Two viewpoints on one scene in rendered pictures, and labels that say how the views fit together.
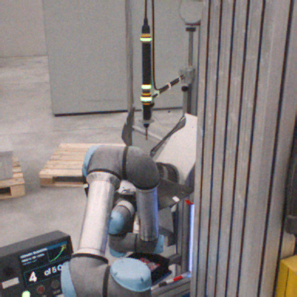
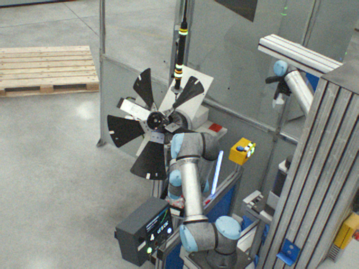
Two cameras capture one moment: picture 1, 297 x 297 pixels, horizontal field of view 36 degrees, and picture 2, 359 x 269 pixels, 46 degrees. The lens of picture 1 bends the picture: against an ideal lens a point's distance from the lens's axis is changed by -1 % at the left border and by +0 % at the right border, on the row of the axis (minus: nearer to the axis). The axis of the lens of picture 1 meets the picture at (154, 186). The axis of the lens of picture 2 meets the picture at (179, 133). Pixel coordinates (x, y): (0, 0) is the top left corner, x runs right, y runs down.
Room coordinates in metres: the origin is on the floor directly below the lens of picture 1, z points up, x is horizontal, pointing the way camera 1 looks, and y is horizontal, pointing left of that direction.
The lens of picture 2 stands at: (0.05, 0.83, 2.65)
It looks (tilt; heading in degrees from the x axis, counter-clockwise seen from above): 36 degrees down; 336
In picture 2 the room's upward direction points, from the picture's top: 7 degrees clockwise
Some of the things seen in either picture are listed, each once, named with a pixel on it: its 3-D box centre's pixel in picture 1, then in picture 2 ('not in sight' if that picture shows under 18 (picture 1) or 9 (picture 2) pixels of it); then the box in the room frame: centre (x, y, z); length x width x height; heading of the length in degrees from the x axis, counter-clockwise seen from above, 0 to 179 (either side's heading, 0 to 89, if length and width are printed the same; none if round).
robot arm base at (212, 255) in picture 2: not in sight; (222, 250); (1.12, 0.07, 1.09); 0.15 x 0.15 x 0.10
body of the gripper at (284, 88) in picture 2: not in sight; (287, 82); (1.68, -0.48, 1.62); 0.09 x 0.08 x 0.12; 35
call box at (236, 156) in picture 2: not in sight; (242, 152); (1.85, -0.41, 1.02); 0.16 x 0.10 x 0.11; 125
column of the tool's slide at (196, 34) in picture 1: (188, 176); (171, 105); (2.65, -0.21, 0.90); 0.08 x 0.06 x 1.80; 70
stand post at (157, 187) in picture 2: not in sight; (157, 195); (2.15, 0.02, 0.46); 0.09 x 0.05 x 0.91; 35
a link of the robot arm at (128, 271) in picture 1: (128, 285); (225, 233); (1.12, 0.07, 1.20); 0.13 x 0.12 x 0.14; 83
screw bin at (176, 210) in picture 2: (140, 269); (176, 198); (1.72, 0.06, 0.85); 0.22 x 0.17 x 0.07; 141
